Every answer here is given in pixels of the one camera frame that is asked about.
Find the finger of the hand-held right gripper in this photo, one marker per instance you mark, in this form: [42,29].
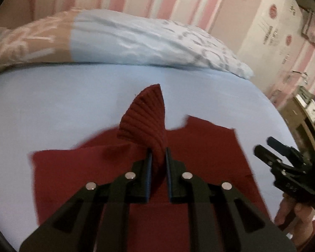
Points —
[278,144]
[265,157]

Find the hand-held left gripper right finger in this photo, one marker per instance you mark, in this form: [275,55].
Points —
[169,174]

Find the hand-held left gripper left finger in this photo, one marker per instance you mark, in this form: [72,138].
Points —
[147,174]

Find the dark red knit sweater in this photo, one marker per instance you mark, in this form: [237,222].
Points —
[212,152]

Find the person's right hand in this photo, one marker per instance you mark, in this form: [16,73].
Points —
[294,218]

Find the wooden bedside table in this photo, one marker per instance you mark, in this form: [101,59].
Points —
[296,115]

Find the white wardrobe with red stickers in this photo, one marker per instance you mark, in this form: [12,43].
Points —
[267,44]

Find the patterned blue and tan pillow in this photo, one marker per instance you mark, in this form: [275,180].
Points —
[120,39]

